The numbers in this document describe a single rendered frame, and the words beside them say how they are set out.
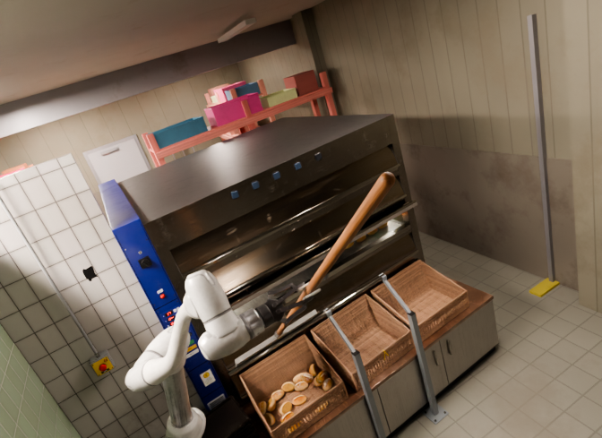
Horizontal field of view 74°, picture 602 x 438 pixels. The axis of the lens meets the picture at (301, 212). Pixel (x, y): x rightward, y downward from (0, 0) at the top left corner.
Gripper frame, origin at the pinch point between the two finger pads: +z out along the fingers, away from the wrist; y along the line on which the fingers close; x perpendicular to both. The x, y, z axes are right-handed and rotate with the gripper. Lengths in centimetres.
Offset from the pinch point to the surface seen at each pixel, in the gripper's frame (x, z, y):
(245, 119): -279, 135, -266
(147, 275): -100, -49, -67
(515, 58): -68, 278, -87
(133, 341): -125, -72, -42
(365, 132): -86, 127, -90
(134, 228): -81, -43, -89
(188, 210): -86, -12, -88
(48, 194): -61, -73, -117
